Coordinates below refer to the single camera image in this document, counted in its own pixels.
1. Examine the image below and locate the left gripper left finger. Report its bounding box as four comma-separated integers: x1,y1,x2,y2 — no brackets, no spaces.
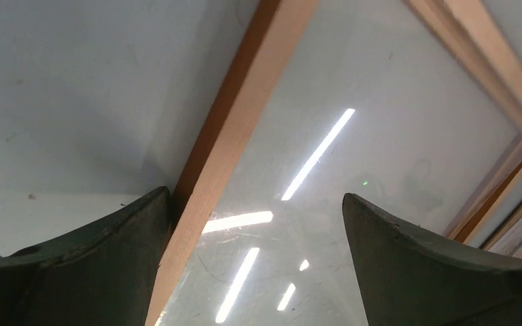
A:
0,187,171,325

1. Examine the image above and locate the wooden picture frame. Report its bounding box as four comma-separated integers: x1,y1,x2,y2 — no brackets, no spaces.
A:
145,1,522,325

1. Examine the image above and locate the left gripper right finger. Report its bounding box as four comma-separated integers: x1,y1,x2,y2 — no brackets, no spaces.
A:
342,193,522,325

